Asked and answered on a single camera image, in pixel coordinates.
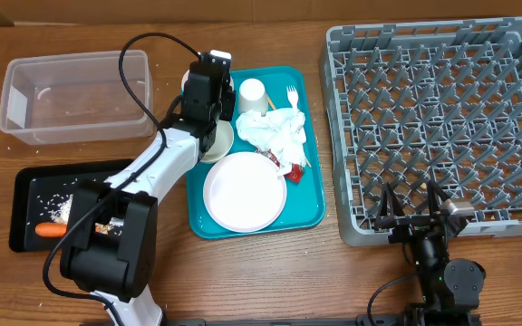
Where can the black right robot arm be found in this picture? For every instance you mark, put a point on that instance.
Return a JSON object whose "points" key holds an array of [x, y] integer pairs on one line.
{"points": [[450, 288]]}

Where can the pink bowl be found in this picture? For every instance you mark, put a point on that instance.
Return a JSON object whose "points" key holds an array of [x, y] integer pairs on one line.
{"points": [[186, 76]]}

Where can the teal plastic tray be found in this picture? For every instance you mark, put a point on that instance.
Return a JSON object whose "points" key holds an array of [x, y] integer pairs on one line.
{"points": [[305, 202]]}

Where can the white napkin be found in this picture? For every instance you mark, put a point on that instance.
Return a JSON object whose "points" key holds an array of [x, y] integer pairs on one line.
{"points": [[280, 132]]}

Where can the white bowl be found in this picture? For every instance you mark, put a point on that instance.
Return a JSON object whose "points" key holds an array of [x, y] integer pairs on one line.
{"points": [[223, 142]]}

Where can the white plastic fork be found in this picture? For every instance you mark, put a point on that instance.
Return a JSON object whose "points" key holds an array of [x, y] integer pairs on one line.
{"points": [[292, 96]]}

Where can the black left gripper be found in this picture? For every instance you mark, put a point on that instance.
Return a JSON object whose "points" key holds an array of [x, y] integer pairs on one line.
{"points": [[227, 96]]}

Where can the orange carrot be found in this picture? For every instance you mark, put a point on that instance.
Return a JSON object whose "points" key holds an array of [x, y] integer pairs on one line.
{"points": [[50, 230]]}

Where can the white round plate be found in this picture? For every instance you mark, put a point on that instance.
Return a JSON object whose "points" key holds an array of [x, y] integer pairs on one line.
{"points": [[244, 192]]}

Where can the wooden chopstick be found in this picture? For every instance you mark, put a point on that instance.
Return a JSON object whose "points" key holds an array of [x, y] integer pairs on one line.
{"points": [[273, 107]]}

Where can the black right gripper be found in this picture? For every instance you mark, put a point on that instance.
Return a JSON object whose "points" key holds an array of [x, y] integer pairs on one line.
{"points": [[407, 225]]}

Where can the white paper cup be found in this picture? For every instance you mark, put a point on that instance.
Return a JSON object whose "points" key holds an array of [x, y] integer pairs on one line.
{"points": [[252, 96]]}

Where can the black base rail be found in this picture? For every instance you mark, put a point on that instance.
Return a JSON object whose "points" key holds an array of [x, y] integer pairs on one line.
{"points": [[360, 320]]}

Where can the red sauce packet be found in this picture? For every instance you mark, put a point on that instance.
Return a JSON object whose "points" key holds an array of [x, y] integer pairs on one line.
{"points": [[296, 172]]}

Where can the grey dishwasher rack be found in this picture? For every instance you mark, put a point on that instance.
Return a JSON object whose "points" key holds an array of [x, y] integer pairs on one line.
{"points": [[414, 103]]}

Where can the clear plastic bin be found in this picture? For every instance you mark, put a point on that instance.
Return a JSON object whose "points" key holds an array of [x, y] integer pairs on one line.
{"points": [[65, 98]]}

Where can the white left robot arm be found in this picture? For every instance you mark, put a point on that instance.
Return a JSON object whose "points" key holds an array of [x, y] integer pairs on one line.
{"points": [[109, 249]]}

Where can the black waste tray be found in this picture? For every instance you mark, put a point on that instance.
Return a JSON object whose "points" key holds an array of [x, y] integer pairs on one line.
{"points": [[35, 187]]}

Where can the rice and food scraps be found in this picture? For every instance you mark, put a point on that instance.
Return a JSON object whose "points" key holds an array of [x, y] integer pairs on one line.
{"points": [[58, 209]]}

